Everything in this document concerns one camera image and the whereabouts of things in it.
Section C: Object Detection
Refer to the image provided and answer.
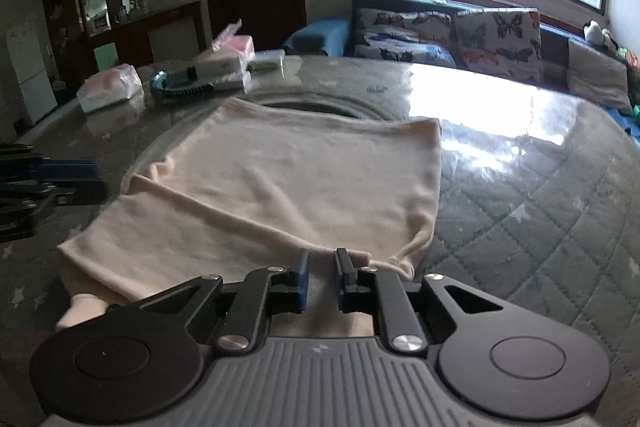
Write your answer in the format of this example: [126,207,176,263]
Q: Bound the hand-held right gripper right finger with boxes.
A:
[334,248,506,354]

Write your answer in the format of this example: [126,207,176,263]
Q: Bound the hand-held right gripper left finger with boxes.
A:
[134,249,311,355]

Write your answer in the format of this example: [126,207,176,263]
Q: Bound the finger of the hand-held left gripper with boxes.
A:
[0,181,108,243]
[0,146,101,182]

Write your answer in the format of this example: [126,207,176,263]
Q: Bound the cream knit garment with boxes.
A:
[55,97,443,338]

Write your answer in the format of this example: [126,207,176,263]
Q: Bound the pink white soft tissue pack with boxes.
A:
[76,63,146,114]

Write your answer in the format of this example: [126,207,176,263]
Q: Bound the white refrigerator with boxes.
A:
[6,23,58,126]

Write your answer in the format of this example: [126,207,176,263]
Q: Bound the teal black brush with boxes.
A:
[151,67,217,105]

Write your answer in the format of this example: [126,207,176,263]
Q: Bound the dark wooden sideboard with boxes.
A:
[92,1,208,72]

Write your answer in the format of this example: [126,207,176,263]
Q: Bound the white box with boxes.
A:
[192,49,251,76]

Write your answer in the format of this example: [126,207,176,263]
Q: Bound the small pale green packet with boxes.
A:
[248,49,288,72]

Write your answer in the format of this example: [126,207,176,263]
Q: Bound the blue butterfly print cushion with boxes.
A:
[352,42,458,68]

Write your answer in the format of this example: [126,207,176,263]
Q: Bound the blue sofa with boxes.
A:
[282,0,640,132]

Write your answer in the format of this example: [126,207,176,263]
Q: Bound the white butterfly print cushion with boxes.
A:
[357,7,456,45]

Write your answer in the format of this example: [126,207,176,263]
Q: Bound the large butterfly print pillow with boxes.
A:
[454,7,543,84]

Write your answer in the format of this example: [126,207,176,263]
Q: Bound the plain grey pillow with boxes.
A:
[566,38,633,115]

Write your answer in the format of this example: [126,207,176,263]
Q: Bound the panda plush toy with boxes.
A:
[584,19,621,50]

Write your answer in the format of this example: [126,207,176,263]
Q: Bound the pink green plush toy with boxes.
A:
[617,44,640,72]

